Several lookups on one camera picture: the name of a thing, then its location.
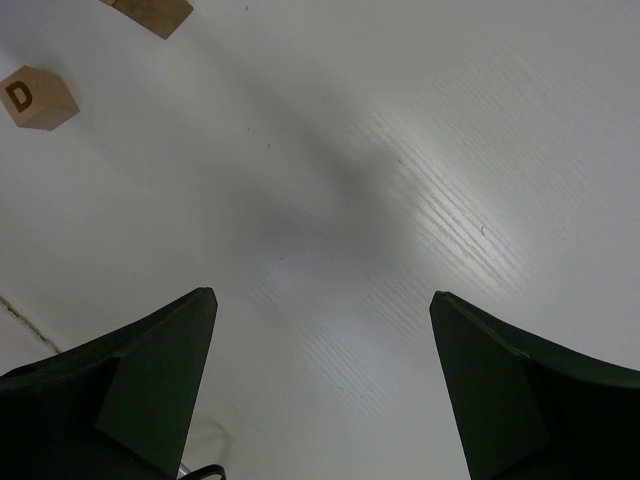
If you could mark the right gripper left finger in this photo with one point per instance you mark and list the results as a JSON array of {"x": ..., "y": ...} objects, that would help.
[{"x": 117, "y": 407}]

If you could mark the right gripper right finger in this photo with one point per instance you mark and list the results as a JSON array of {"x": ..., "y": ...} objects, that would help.
[{"x": 528, "y": 408}]

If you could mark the wood cube letter D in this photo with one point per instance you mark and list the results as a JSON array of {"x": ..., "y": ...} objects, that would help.
[{"x": 37, "y": 99}]

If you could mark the plain wood cube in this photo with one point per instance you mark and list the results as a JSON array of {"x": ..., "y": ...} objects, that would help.
[{"x": 161, "y": 17}]

